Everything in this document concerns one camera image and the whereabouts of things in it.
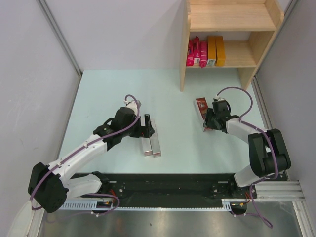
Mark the red 3D toothpaste box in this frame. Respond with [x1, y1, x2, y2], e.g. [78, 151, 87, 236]
[194, 97, 212, 132]

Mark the orange toothpaste box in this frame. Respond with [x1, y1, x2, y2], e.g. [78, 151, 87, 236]
[215, 36, 226, 67]

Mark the pink toothpaste box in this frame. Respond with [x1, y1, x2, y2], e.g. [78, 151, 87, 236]
[186, 40, 194, 67]
[199, 41, 208, 68]
[193, 36, 200, 65]

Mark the gold R&O toothpaste box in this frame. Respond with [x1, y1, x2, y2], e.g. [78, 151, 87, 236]
[207, 36, 216, 67]

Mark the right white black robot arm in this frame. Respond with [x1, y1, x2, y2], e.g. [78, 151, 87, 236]
[203, 99, 291, 198]

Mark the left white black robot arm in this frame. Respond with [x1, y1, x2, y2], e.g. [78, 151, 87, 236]
[28, 105, 155, 213]

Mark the wooden two-tier shelf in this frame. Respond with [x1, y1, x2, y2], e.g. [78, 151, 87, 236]
[179, 0, 284, 91]

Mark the left silver toothpaste box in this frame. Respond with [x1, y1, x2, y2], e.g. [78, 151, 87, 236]
[141, 138, 152, 156]

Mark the silver toothpaste box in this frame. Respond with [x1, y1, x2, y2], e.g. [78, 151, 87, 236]
[141, 138, 152, 156]
[150, 119, 161, 158]

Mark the right silver toothpaste box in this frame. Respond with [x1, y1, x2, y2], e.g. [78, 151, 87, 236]
[150, 119, 161, 158]

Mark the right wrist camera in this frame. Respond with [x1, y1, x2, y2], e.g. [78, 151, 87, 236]
[213, 95, 226, 102]

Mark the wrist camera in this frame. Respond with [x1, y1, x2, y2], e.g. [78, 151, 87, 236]
[123, 98, 141, 114]
[213, 95, 226, 102]

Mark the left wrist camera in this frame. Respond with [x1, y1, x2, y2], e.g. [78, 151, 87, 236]
[123, 98, 141, 114]

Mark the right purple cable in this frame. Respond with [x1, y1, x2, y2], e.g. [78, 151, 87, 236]
[213, 86, 279, 229]

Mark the purple cable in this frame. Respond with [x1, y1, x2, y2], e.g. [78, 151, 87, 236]
[29, 94, 140, 223]
[213, 86, 279, 229]

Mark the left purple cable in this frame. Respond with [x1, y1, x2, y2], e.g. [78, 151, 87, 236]
[29, 94, 140, 223]

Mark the white slotted cable duct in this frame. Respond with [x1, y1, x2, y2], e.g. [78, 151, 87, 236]
[59, 199, 247, 212]

